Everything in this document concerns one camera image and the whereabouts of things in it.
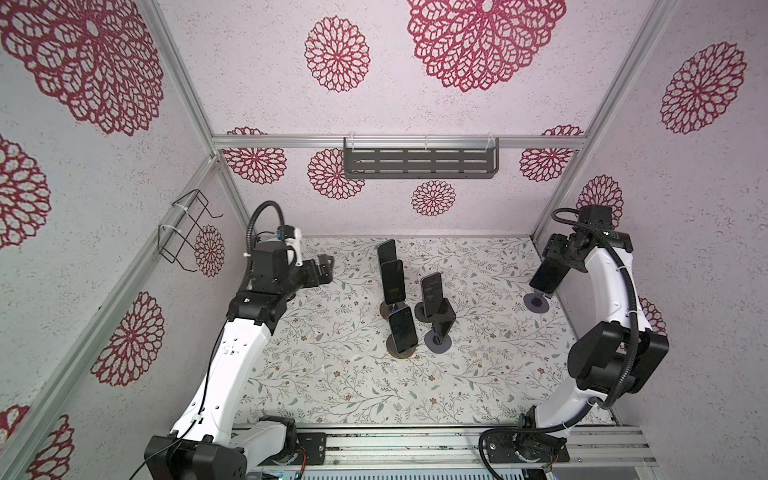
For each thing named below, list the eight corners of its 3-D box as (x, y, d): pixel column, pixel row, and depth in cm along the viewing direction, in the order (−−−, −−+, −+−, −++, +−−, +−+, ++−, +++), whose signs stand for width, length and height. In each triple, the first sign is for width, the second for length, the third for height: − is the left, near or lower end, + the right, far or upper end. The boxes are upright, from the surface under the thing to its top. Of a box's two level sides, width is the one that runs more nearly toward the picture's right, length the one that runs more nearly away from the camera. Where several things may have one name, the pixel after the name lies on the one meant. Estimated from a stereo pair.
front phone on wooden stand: (397, 359, 91) (399, 333, 77) (386, 342, 94) (387, 314, 81) (415, 349, 93) (420, 322, 79) (404, 333, 96) (407, 304, 83)
